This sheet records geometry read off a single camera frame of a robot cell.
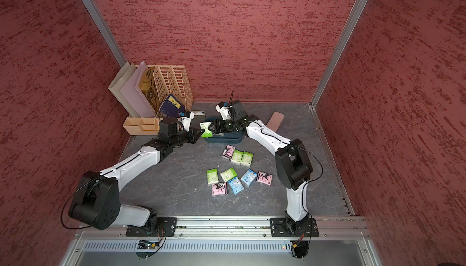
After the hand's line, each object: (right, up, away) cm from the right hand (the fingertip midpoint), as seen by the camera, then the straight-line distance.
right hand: (213, 130), depth 87 cm
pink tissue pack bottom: (+4, -27, -4) cm, 28 cm away
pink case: (+35, +4, +20) cm, 40 cm away
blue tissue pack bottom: (+11, -26, -4) cm, 28 cm away
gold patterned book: (-39, +22, +13) cm, 46 cm away
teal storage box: (+5, -6, +15) cm, 17 cm away
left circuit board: (-27, -46, -15) cm, 55 cm away
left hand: (-5, -1, -1) cm, 6 cm away
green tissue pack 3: (+17, -15, +5) cm, 23 cm away
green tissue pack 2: (+11, -15, +5) cm, 19 cm away
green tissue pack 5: (+8, -22, 0) cm, 23 cm away
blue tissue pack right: (+17, -23, -1) cm, 29 cm away
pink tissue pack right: (+25, -23, -1) cm, 34 cm away
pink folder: (-43, +17, +5) cm, 47 cm away
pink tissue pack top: (+7, -12, +7) cm, 16 cm away
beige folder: (-48, +22, 0) cm, 53 cm away
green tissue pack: (-3, -1, -2) cm, 4 cm away
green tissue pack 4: (0, -22, -1) cm, 22 cm away
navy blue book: (-27, +13, +18) cm, 36 cm away
